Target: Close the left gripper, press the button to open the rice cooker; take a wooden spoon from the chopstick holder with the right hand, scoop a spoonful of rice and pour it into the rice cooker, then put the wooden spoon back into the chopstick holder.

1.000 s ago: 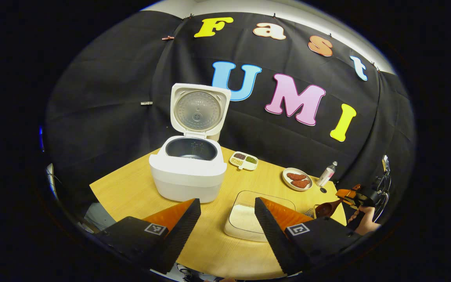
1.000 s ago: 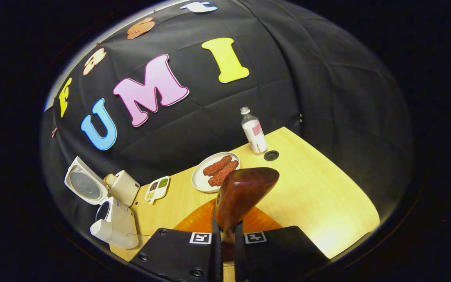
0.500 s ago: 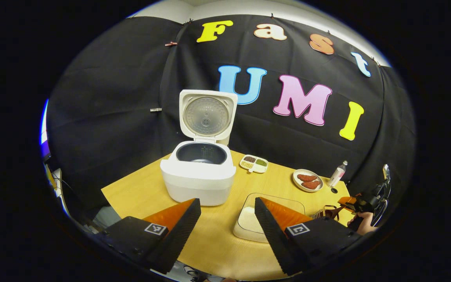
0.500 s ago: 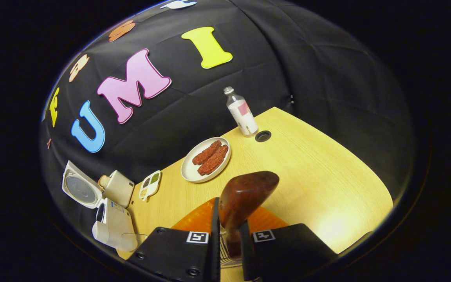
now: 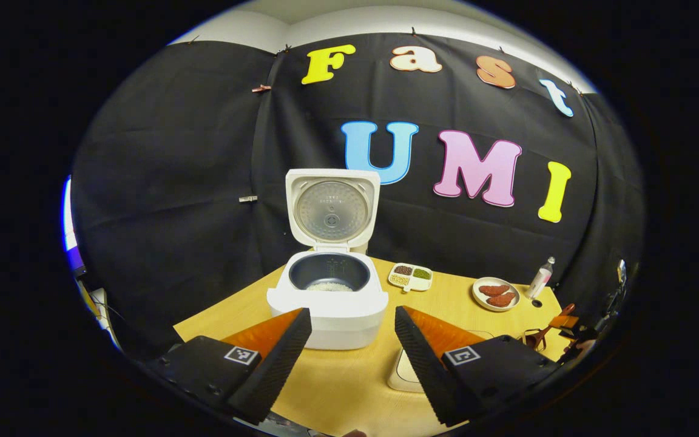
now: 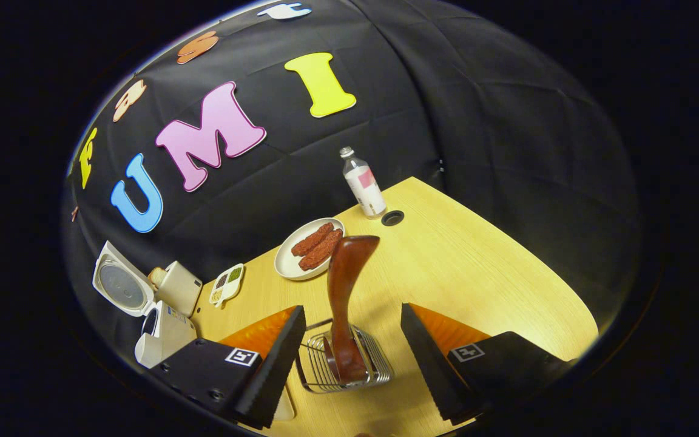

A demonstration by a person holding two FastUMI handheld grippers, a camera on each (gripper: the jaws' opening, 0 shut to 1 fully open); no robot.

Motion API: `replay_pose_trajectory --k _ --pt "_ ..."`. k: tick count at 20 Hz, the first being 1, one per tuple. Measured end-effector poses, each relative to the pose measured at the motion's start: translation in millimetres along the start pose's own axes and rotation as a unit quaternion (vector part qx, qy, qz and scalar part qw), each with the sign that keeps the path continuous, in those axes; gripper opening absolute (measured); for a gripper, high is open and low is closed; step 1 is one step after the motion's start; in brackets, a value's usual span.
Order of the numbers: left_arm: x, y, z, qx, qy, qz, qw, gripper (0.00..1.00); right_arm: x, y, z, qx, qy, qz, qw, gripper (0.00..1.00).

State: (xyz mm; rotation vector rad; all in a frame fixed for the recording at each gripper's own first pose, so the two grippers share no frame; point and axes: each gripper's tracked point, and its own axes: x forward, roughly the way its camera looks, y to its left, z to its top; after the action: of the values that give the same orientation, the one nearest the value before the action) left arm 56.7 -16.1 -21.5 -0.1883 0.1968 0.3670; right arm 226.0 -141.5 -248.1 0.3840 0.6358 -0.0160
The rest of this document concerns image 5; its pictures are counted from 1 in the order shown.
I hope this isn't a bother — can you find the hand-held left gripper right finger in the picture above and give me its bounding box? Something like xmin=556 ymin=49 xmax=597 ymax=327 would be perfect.
xmin=394 ymin=305 xmax=559 ymax=427

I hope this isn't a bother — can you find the white round plate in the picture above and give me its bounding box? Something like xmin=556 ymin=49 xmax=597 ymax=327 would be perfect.
xmin=472 ymin=277 xmax=521 ymax=312

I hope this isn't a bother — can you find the white divided bean dish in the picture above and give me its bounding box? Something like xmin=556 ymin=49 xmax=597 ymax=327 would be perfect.
xmin=388 ymin=262 xmax=433 ymax=293

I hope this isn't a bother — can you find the white rice cooker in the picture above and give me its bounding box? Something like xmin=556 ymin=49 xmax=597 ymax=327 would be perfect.
xmin=266 ymin=168 xmax=390 ymax=351

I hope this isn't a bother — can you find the brown wooden spoon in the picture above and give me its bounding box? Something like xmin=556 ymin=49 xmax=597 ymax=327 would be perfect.
xmin=524 ymin=303 xmax=576 ymax=351

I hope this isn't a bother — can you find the black backdrop cloth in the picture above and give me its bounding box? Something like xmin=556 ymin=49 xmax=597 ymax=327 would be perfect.
xmin=70 ymin=32 xmax=646 ymax=359

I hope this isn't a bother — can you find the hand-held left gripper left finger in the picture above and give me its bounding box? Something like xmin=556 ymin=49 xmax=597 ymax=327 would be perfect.
xmin=146 ymin=308 xmax=312 ymax=425

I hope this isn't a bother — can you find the spoonful of white rice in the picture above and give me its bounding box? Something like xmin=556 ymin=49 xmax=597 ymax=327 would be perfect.
xmin=306 ymin=280 xmax=354 ymax=293

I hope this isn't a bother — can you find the clear bottle pink label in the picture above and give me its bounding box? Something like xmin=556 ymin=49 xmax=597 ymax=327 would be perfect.
xmin=526 ymin=256 xmax=556 ymax=300

